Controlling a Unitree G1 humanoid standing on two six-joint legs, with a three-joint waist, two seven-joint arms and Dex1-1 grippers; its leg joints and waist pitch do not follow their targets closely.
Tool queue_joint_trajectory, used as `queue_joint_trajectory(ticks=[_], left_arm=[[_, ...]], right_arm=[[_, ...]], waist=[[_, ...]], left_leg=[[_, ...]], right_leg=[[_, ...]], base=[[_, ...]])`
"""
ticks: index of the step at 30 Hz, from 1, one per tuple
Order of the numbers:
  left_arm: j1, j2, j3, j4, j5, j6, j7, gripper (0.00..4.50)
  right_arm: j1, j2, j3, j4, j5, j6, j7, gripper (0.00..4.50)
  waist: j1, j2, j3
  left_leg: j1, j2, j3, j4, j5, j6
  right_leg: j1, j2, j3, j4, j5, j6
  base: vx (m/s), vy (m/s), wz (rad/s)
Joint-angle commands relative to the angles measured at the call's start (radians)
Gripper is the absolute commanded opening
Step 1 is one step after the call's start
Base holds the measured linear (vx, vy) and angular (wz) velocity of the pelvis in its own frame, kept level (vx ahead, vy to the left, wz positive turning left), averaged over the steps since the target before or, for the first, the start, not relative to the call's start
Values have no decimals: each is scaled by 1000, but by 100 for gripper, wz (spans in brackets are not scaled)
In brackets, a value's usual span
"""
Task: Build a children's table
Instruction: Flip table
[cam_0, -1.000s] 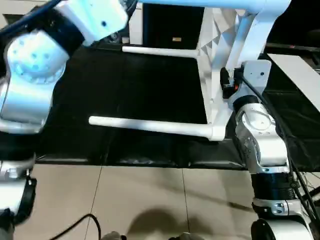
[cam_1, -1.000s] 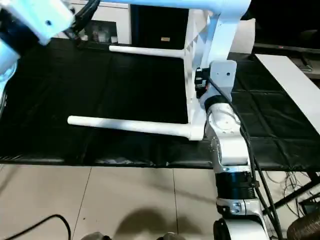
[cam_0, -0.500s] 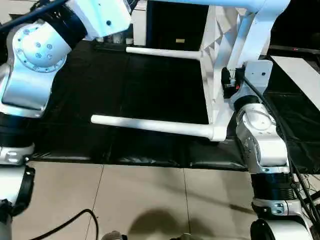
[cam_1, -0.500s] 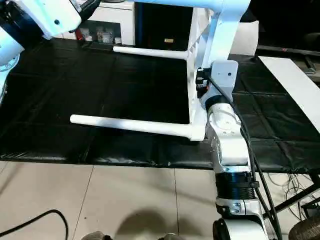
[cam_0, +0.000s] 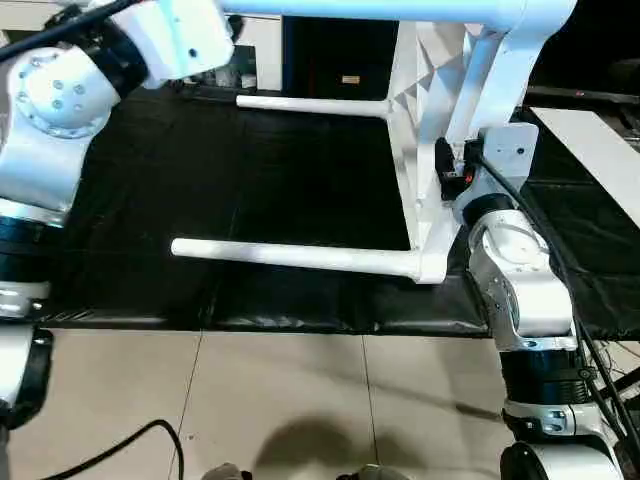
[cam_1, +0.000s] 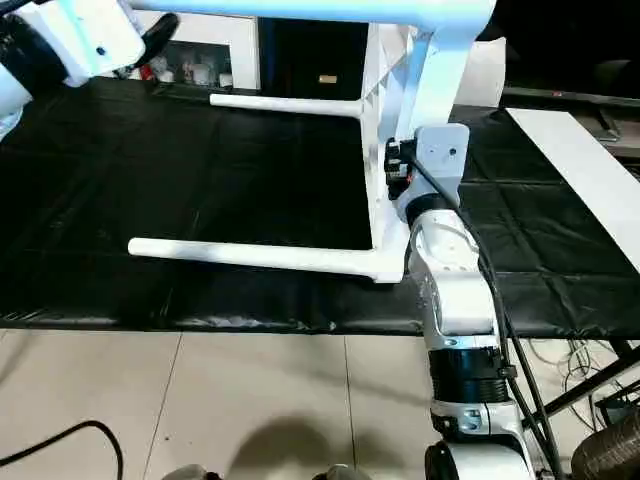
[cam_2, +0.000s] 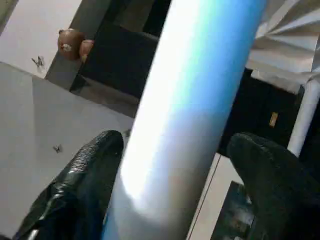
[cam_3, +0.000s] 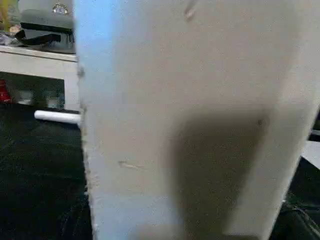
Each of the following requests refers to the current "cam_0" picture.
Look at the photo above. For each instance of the white plastic table top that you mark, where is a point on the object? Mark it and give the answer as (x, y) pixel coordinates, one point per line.
(432, 225)

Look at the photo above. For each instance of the white plastic table leg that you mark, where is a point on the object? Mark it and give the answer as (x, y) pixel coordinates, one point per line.
(350, 9)
(300, 255)
(310, 104)

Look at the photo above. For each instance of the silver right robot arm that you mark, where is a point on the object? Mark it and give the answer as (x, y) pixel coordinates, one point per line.
(515, 260)

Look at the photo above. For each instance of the white flat board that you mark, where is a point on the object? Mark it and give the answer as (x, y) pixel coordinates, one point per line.
(590, 145)

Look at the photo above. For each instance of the white glass-door cabinet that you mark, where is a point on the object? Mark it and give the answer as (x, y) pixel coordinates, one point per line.
(265, 55)

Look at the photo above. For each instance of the black metal rod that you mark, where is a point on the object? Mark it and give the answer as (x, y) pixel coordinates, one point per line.
(620, 385)

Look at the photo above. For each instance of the dark left robot foot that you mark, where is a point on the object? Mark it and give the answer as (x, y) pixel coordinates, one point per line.
(227, 472)

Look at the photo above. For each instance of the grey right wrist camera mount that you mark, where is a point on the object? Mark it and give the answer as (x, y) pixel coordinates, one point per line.
(510, 150)

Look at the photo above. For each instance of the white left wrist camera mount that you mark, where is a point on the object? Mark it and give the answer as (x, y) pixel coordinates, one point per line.
(175, 40)

